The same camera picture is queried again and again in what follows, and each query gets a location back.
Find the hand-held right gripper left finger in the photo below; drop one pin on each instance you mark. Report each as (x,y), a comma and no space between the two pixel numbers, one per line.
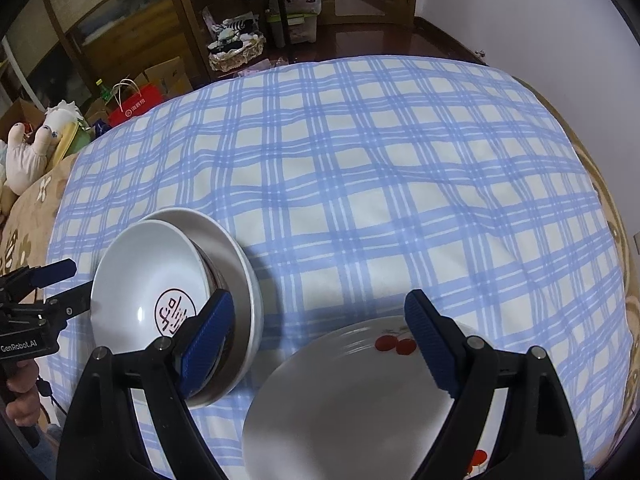
(210,340)

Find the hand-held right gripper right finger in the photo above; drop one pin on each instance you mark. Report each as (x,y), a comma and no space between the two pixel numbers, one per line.
(430,345)

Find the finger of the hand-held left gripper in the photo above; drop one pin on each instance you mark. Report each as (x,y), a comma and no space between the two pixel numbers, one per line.
(75,297)
(57,269)

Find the large white bowl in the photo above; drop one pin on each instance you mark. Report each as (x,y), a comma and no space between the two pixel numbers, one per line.
(240,280)

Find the small bowl with red emblem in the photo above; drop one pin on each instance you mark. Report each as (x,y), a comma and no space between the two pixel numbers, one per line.
(140,270)

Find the white cherry print plate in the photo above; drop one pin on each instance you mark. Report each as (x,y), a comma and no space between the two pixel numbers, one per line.
(340,400)

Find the person's left hand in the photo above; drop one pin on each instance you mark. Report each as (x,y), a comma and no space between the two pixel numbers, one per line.
(27,392)

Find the brown flower print blanket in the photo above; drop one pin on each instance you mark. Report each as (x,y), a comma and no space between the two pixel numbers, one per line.
(30,220)

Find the white plush toy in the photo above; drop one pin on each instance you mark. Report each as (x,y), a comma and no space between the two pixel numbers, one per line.
(27,160)

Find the yellow green plush toy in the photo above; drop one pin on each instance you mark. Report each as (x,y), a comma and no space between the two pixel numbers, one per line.
(70,140)

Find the cardboard box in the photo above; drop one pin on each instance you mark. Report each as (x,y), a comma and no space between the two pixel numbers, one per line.
(20,110)
(167,77)

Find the blue plaid cloth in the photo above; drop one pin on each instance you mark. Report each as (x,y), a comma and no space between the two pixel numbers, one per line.
(375,185)

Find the red paper bag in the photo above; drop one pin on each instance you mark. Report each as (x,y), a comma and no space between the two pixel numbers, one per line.
(137,105)

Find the green bottle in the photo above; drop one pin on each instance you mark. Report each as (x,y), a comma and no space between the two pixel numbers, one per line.
(106,92)

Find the wooden cabinet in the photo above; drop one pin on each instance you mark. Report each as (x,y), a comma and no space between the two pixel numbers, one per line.
(125,45)

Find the wicker basket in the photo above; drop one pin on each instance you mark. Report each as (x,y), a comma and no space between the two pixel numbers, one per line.
(235,60)

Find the pink packets pile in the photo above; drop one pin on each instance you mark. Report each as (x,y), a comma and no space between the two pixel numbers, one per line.
(260,67)

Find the wooden shelf unit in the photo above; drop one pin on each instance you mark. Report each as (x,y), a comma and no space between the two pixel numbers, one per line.
(192,10)

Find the black folding table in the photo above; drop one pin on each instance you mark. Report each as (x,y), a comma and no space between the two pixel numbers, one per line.
(282,20)

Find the clear plastic storage box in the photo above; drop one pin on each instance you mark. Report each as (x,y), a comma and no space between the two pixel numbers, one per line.
(305,25)

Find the woven rattan frame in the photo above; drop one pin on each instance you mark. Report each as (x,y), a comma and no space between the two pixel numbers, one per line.
(600,195)

